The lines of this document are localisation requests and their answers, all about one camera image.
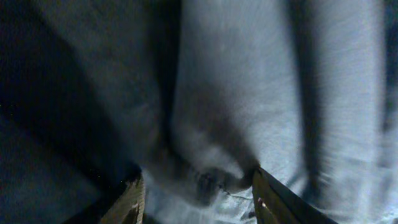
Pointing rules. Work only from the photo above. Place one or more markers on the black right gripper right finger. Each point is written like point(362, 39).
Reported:
point(276, 204)

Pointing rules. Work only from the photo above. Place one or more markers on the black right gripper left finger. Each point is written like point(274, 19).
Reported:
point(123, 204)

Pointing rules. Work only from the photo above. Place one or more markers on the navy blue shorts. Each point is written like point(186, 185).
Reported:
point(195, 96)

